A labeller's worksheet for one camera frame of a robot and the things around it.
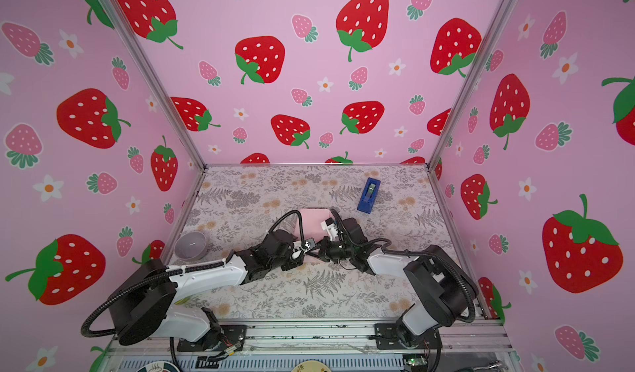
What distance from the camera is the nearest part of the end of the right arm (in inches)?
26.6

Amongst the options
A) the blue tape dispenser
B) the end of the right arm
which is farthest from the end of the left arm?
the blue tape dispenser

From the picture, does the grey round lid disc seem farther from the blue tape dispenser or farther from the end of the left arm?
the blue tape dispenser

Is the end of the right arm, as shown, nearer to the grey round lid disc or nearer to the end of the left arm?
the end of the left arm

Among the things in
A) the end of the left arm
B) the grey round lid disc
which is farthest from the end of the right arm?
the grey round lid disc

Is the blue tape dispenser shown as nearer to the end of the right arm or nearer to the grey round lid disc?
the end of the right arm

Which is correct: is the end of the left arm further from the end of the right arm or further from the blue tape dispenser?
the blue tape dispenser

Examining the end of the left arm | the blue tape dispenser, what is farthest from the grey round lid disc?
the blue tape dispenser

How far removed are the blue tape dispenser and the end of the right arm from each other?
0.30m

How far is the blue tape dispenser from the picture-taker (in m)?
1.03

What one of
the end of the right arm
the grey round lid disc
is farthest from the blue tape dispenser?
the grey round lid disc
